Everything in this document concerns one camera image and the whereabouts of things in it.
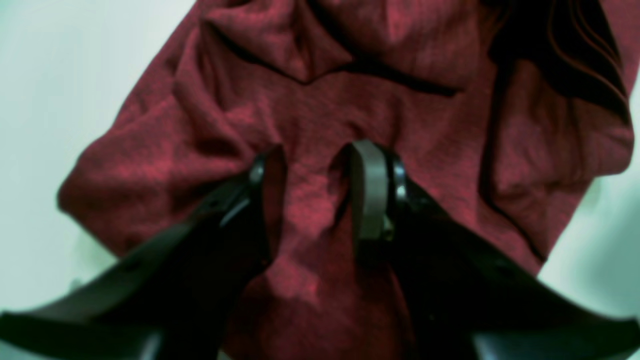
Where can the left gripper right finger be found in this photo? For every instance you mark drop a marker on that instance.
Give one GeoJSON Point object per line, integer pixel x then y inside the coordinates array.
{"type": "Point", "coordinates": [465, 298]}

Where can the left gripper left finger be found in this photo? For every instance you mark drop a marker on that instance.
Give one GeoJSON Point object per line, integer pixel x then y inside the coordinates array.
{"type": "Point", "coordinates": [170, 298]}

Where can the red long-sleeve T-shirt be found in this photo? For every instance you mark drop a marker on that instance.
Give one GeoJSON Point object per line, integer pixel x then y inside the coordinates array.
{"type": "Point", "coordinates": [503, 110]}

